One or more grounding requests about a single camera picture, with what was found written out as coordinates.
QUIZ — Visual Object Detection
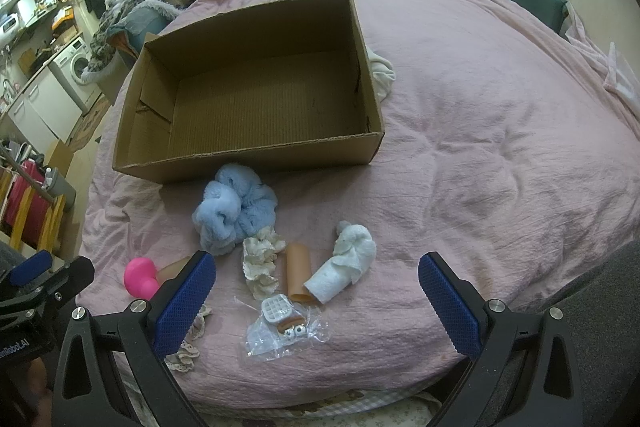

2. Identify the white cloth beside box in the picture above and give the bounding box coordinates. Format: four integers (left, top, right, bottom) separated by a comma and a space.
366, 46, 396, 102

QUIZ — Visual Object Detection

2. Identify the wooden drying rack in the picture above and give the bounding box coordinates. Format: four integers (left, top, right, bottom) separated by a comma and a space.
1, 147, 67, 254

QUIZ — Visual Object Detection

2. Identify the cream lace scrunchie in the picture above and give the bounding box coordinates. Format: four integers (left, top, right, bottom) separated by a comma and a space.
242, 225, 286, 301

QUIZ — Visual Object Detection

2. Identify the beige lace scrunchie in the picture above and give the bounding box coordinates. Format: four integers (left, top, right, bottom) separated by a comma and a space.
165, 305, 212, 373

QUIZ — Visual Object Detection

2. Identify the pink rubber toy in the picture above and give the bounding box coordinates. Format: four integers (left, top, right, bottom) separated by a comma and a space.
122, 257, 160, 300

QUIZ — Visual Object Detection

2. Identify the brown cardboard box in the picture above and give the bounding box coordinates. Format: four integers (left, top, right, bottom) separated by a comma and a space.
113, 0, 384, 184

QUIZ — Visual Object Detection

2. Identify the teal fur-trimmed jacket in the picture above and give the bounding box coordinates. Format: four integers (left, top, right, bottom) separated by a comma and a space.
106, 0, 182, 58

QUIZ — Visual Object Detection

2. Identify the fluffy light blue scrunchie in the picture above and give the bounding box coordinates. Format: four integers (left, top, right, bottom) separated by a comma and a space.
192, 164, 278, 256

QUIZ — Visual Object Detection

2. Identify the pink bed comforter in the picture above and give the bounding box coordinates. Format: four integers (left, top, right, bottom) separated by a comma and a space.
77, 0, 640, 410

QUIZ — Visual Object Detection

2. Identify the white washing machine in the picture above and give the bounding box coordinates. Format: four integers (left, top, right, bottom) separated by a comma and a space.
49, 34, 101, 114

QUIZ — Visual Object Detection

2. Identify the red suitcase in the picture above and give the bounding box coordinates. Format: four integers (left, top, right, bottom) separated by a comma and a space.
2, 158, 57, 249

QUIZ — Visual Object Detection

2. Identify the white kitchen cabinet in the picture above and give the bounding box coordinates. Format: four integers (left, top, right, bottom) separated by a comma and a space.
1, 68, 81, 153

